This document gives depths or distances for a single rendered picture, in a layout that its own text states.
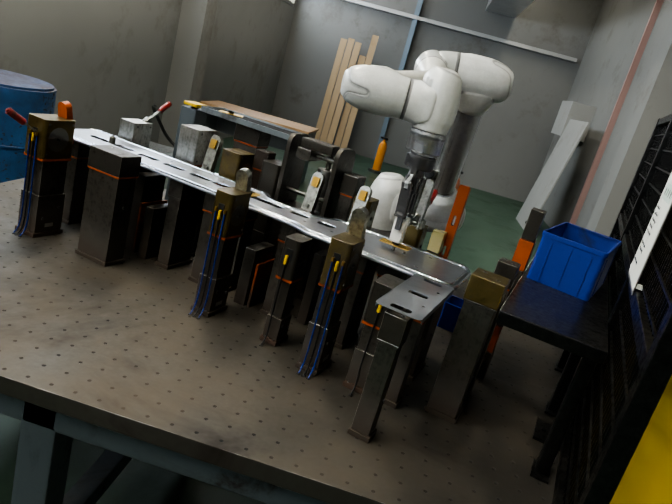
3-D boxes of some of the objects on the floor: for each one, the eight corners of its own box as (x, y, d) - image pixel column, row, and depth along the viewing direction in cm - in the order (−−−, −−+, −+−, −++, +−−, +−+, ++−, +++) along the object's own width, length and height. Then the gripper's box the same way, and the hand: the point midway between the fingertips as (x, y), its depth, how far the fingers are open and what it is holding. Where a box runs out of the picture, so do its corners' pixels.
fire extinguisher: (383, 173, 971) (393, 139, 955) (381, 175, 948) (391, 140, 931) (368, 169, 974) (378, 135, 957) (366, 171, 951) (376, 135, 934)
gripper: (416, 149, 159) (391, 233, 165) (399, 149, 146) (373, 240, 152) (443, 157, 156) (416, 242, 163) (428, 158, 143) (400, 250, 150)
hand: (399, 228), depth 157 cm, fingers closed, pressing on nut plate
